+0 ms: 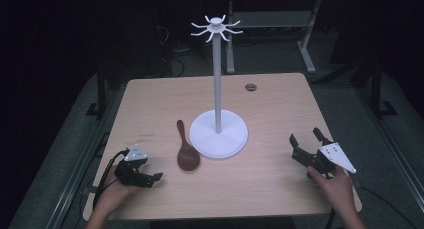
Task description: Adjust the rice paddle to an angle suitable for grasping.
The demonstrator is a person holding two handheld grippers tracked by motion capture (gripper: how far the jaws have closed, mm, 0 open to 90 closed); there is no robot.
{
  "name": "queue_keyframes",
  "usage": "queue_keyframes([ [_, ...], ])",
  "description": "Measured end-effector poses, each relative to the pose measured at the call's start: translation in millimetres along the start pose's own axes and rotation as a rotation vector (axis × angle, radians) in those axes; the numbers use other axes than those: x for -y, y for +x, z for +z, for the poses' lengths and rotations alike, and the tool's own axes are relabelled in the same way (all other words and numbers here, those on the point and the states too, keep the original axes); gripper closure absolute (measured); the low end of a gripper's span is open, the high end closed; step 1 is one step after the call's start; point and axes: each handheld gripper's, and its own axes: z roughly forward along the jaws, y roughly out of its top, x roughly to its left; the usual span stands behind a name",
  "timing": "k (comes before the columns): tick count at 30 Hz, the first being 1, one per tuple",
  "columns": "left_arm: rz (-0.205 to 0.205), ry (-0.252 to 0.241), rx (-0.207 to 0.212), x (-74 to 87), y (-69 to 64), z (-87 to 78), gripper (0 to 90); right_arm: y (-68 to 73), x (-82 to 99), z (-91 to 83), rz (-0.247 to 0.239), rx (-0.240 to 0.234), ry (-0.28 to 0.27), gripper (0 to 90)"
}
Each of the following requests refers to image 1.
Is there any white hook stand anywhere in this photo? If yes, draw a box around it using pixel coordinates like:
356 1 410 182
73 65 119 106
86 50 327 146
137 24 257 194
188 14 250 160

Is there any person's left hand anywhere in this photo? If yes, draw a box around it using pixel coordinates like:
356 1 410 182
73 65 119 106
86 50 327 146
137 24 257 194
94 164 143 218

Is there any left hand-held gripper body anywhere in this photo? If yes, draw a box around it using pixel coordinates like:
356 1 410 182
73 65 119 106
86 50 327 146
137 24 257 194
114 144 155 189

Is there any brown wooden spoon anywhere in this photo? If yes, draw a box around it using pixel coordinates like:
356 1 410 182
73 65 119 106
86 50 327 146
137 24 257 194
176 119 202 172

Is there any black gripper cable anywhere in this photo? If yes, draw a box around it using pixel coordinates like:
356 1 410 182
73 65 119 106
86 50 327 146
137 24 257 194
92 148 130 211
353 180 419 229

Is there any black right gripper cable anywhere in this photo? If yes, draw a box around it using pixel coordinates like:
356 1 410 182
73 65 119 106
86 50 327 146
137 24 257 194
353 180 419 229

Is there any person's right hand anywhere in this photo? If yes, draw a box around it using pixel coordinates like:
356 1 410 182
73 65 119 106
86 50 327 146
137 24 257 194
306 164 355 214

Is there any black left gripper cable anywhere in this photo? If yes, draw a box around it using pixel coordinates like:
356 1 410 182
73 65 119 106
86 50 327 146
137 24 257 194
92 148 130 211

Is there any white metal desk frame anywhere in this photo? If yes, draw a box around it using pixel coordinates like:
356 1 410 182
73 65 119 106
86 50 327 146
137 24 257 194
225 0 323 75

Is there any black metal stand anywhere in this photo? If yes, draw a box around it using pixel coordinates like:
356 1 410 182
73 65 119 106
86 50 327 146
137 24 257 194
364 57 399 119
85 70 112 119

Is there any black floor cable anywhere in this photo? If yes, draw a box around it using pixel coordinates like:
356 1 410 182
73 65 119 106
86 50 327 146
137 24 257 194
155 24 186 79

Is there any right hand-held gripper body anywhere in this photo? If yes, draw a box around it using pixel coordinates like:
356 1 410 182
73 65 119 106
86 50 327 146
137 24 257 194
291 142 357 181

